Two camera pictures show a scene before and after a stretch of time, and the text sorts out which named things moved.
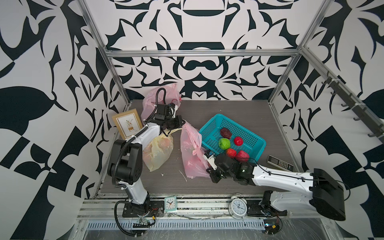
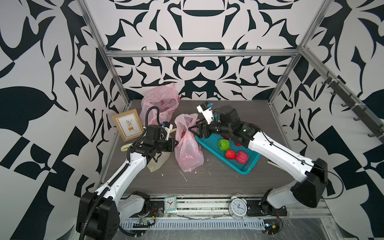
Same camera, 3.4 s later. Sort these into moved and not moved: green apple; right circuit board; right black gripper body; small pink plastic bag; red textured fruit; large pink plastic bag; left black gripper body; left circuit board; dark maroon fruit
Moved: small pink plastic bag; left black gripper body; right black gripper body
Not moved: dark maroon fruit; right circuit board; red textured fruit; large pink plastic bag; green apple; left circuit board
